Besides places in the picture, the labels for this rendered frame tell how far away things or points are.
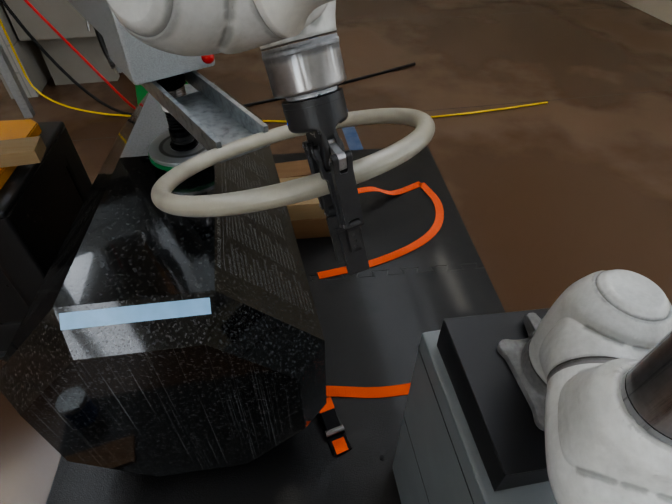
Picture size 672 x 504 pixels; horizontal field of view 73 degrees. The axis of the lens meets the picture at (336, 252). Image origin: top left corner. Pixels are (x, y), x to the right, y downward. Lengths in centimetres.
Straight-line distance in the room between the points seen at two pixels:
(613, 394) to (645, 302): 19
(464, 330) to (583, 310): 28
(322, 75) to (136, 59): 78
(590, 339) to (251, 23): 62
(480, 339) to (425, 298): 122
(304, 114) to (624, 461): 54
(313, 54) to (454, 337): 63
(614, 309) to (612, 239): 210
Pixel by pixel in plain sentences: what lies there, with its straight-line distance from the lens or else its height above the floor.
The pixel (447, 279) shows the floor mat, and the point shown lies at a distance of 228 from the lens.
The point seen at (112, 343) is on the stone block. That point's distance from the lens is 115.
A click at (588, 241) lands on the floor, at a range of 278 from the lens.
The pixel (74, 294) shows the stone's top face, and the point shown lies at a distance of 119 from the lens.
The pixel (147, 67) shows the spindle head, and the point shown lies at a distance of 127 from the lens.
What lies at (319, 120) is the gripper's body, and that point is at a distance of 54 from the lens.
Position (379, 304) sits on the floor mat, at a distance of 212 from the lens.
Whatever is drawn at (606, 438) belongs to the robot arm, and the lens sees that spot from 65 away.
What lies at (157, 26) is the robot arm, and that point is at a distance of 37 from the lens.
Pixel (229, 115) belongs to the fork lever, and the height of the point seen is 112.
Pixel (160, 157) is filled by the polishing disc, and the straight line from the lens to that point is 146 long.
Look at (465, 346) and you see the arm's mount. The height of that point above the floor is 89.
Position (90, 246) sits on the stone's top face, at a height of 87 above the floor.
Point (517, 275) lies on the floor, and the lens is 243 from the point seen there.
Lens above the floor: 166
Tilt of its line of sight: 44 degrees down
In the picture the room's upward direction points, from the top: straight up
